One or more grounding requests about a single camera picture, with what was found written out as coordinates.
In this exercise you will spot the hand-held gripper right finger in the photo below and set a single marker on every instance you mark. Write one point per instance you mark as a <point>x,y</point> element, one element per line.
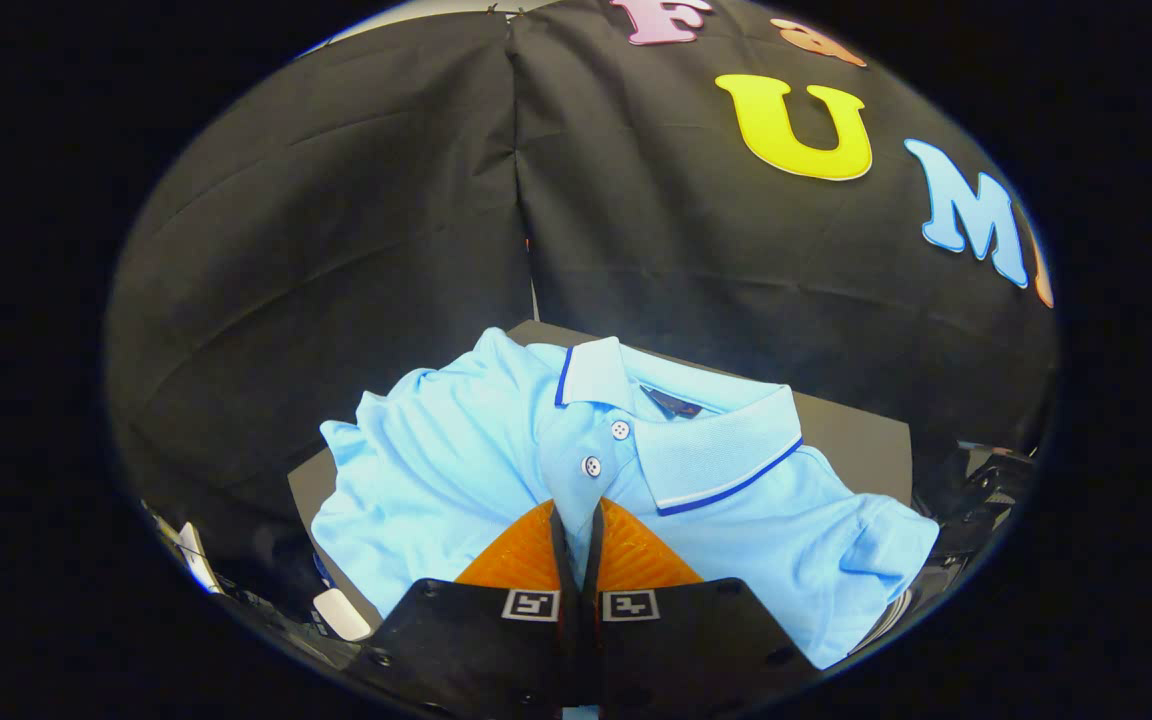
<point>696,640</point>

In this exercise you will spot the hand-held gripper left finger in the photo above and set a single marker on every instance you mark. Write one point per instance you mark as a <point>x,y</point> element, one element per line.
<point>476,640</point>

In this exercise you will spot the light blue polo shirt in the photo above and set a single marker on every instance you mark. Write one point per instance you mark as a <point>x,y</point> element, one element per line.
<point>436,470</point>

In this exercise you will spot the grey top-load washing machine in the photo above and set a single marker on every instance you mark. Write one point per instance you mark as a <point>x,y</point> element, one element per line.
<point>976,500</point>

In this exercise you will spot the dark cabinet with beige door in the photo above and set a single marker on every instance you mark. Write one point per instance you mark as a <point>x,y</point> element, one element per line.
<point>856,450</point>

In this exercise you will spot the black backdrop cloth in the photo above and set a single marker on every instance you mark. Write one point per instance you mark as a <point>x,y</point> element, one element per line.
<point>336,250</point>

